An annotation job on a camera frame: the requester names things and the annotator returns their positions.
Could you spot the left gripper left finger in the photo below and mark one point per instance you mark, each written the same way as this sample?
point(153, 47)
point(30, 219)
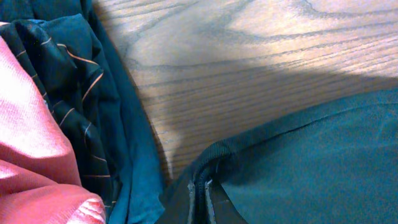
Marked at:
point(192, 202)

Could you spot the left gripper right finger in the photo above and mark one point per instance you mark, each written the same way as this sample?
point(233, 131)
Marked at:
point(209, 204)

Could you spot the black t-shirt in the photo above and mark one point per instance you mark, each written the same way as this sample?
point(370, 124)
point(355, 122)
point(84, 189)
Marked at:
point(332, 163)

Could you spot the navy folded t-shirt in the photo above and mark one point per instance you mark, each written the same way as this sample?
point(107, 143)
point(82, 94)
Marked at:
point(138, 201)

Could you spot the orange folded t-shirt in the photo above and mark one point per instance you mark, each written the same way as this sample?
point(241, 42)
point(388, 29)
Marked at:
point(40, 182)

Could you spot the black patterned folded shirt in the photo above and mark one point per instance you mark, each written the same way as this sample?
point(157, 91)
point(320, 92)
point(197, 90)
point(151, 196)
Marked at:
point(66, 61)

